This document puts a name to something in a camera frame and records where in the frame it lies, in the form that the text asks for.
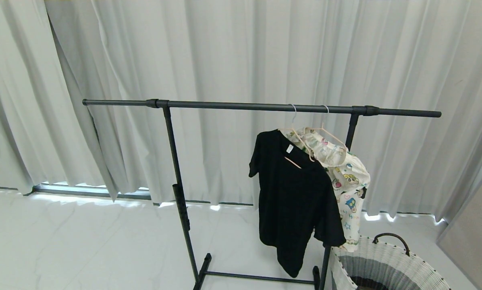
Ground pink clothes hanger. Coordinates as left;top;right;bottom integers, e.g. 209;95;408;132
307;105;349;149
279;104;316;170

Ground black garment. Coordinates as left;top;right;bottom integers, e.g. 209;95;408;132
248;130;347;278

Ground cream printed garment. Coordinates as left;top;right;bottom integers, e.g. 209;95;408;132
291;127;371;253

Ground black clothes rack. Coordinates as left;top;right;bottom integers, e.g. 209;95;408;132
83;99;442;290

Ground white laundry basket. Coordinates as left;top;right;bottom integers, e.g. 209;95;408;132
330;233;452;290

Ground window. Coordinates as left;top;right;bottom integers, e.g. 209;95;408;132
31;181;152;201

